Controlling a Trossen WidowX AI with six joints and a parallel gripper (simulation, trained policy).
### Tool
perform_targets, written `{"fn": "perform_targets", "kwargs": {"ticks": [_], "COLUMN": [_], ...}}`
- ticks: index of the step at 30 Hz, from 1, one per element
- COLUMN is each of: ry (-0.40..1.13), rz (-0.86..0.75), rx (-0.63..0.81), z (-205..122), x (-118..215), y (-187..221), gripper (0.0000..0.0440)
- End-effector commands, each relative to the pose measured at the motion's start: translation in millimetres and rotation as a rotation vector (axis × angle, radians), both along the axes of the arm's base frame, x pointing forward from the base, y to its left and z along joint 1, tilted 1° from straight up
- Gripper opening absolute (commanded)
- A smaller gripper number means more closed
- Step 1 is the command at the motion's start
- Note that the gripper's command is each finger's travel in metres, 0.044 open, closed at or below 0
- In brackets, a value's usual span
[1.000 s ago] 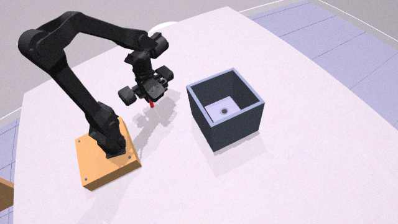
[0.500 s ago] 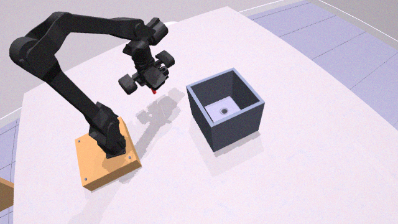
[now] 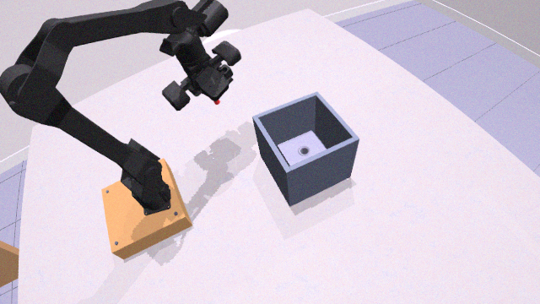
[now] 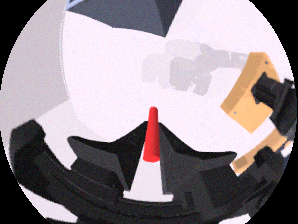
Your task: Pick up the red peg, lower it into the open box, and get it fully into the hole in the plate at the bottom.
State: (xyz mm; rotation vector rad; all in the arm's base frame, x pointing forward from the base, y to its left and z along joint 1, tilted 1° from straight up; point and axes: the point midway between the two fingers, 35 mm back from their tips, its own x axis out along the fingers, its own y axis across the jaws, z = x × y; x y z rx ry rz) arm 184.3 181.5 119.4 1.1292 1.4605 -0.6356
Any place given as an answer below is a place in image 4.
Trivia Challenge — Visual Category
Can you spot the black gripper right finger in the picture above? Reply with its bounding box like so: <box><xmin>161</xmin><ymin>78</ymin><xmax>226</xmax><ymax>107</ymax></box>
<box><xmin>158</xmin><ymin>121</ymin><xmax>238</xmax><ymax>196</ymax></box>

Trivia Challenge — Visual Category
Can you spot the red peg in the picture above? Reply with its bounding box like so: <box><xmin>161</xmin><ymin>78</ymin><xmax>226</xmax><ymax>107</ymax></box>
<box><xmin>142</xmin><ymin>107</ymin><xmax>160</xmax><ymax>163</ymax></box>

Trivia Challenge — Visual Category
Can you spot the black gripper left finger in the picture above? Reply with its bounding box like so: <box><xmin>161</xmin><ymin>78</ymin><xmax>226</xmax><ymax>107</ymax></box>
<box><xmin>67</xmin><ymin>121</ymin><xmax>148</xmax><ymax>192</ymax></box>

